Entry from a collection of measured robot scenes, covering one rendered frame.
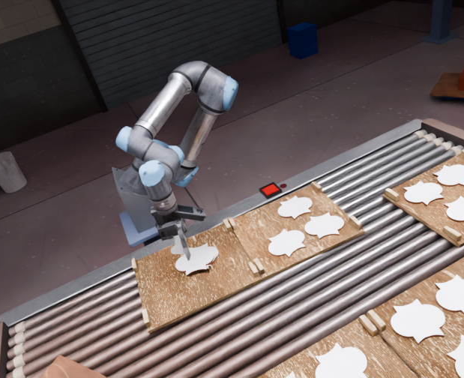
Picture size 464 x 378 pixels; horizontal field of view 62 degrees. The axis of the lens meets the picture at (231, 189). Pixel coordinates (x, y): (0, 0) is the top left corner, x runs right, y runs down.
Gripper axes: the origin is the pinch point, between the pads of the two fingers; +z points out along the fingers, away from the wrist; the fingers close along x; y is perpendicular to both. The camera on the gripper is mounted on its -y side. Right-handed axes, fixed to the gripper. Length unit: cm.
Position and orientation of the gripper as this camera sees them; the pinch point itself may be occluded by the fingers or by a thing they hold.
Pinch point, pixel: (189, 245)
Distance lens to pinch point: 140.0
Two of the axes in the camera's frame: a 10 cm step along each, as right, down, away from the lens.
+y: -9.6, 2.9, -0.3
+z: 2.2, 7.9, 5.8
